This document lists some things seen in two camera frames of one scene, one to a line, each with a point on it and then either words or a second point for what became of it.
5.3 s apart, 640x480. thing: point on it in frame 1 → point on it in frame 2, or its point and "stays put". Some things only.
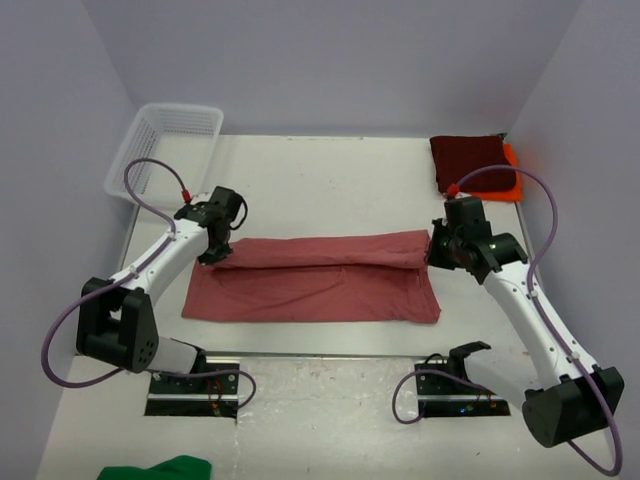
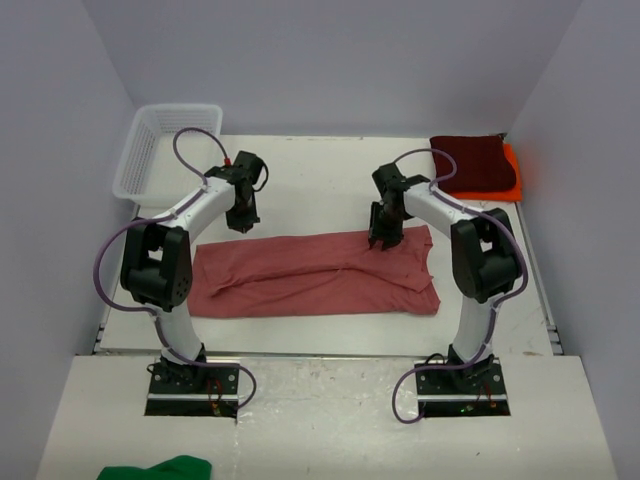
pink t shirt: (343, 277) stays put
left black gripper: (215, 256) → (243, 224)
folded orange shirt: (511, 194) stays put
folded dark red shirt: (457, 156) stays put
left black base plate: (196, 395) stays put
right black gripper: (433, 256) → (378, 233)
